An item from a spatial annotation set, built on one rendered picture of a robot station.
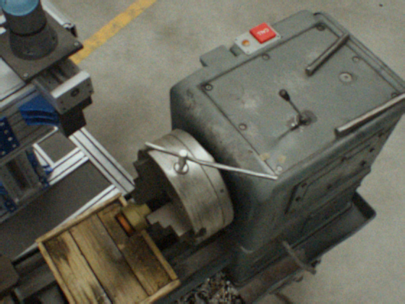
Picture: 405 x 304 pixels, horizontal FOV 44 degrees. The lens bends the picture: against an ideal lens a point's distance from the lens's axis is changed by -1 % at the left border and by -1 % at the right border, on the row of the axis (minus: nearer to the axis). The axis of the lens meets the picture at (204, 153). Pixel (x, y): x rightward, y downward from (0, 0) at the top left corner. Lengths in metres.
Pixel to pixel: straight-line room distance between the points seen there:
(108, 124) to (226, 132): 1.63
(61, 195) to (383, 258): 1.60
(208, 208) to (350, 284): 1.39
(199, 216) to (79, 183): 1.26
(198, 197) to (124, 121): 1.66
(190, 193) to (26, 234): 1.29
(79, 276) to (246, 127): 0.67
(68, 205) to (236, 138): 1.29
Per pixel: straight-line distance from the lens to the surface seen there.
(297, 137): 1.37
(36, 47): 1.67
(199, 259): 1.60
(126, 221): 1.40
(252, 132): 1.36
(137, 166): 1.37
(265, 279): 1.95
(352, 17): 3.63
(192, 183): 1.31
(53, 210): 2.47
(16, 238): 2.46
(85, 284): 1.59
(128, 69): 3.16
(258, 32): 1.58
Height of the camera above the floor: 2.38
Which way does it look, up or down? 59 degrees down
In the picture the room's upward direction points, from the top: 3 degrees clockwise
